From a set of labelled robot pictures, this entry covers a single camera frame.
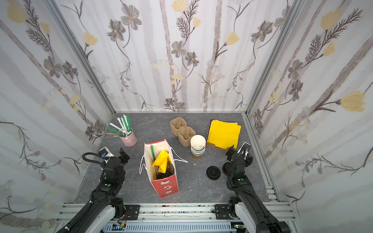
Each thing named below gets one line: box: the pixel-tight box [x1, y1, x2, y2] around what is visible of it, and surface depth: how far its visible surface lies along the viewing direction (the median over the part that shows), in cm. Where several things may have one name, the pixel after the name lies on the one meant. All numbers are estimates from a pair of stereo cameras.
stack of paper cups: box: [190, 133, 207, 157], surface depth 84 cm
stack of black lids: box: [222, 161, 233, 177], surface depth 90 cm
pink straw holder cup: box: [119, 127, 138, 148], surface depth 95 cm
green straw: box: [150, 144, 156, 162], surface depth 81 cm
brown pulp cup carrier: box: [169, 116, 197, 148], surface depth 99 cm
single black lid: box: [205, 165, 221, 181], surface depth 88 cm
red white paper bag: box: [138, 138, 188, 199], surface depth 76 cm
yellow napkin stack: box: [207, 119, 241, 150], surface depth 106 cm
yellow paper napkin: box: [152, 149, 172, 174], surface depth 81 cm
